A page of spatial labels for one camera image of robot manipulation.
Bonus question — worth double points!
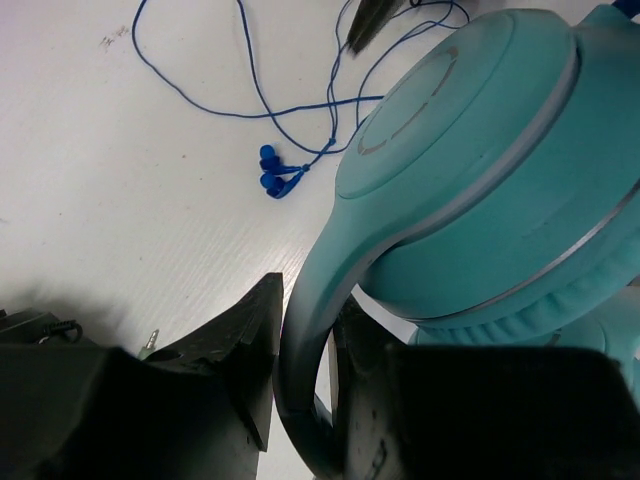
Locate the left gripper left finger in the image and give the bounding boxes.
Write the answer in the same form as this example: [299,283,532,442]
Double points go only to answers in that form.
[1,273,284,479]

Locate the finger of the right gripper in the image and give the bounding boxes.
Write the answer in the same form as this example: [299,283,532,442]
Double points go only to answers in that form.
[346,0,400,54]

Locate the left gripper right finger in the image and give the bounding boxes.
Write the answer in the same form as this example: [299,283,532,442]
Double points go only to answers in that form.
[330,294,639,479]

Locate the teal cat ear headphones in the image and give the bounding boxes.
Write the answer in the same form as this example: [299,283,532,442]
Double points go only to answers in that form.
[274,1,639,479]

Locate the blue earbuds with cable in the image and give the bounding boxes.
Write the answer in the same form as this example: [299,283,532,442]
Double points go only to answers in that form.
[131,1,471,200]

